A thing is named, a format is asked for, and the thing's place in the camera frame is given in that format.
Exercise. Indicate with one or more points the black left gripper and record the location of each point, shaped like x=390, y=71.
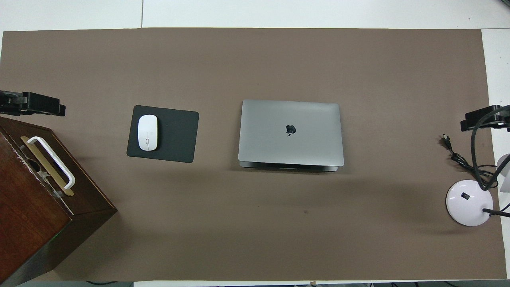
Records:
x=10, y=103

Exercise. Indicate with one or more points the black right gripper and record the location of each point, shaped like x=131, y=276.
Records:
x=505, y=119

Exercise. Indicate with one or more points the grey laptop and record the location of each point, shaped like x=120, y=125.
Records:
x=310, y=139

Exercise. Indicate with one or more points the white desk lamp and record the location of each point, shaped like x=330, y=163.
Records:
x=466, y=207

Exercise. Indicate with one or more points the white computer mouse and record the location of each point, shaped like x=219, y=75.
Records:
x=148, y=132

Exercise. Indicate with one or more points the dark brown wooden box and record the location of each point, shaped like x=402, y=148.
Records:
x=28, y=215

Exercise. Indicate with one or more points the black mouse pad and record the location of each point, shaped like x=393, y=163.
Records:
x=175, y=127

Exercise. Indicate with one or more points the brown table mat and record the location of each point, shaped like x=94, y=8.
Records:
x=239, y=223

